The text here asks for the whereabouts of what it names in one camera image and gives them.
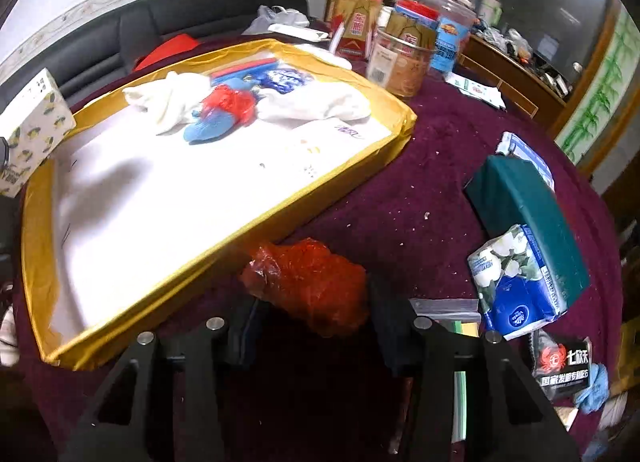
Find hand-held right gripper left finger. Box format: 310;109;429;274
57;294;268;462

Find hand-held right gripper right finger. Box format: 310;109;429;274
367;277;583;462

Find lemon print tissue pack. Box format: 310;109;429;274
0;68;77;199

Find red plastic bag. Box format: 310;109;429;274
239;238;371;338
200;84;258;125

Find yellow-edged white tray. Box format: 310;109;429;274
21;38;417;372

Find white towel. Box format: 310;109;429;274
122;71;213;135

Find small blue cloth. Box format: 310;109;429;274
182;109;238;144

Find red and blue sponge pack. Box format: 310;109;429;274
210;58;281;85

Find red green yellow sponge pack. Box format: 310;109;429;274
409;298;482;443

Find floral blue tissue pack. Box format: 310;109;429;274
467;223;571;340

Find black snack packet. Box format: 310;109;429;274
530;329;593;403

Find dark green tissue box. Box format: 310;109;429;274
464;154;591;315

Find red cloth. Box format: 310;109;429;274
134;33;201;72

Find black sofa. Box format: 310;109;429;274
0;0;311;108

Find large blue microfibre cloth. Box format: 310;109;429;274
572;362;611;415

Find light blue tissue pack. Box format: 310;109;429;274
496;131;556;190

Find white green paper packets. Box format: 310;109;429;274
445;71;507;108

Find low clear labelled jar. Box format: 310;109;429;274
366;27;436;100

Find cluttered wooden cabinet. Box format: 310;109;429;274
457;17;576;123

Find blue label clear jar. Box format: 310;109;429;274
434;0;478;74

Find gold and red box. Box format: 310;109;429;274
327;0;382;62

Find red-lid jar with gold packets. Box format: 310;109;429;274
392;0;441;50

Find white green thermos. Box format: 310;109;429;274
477;0;503;25

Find bamboo print wall panel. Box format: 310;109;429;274
555;7;640;168

